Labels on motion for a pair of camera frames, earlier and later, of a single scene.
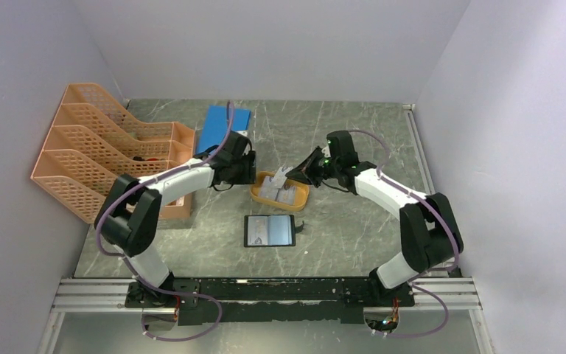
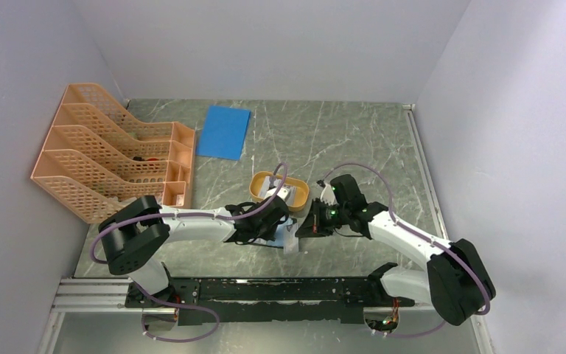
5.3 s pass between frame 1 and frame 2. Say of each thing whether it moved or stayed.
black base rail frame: stayed
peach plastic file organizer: stayed
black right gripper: moved
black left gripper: moved
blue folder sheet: stayed
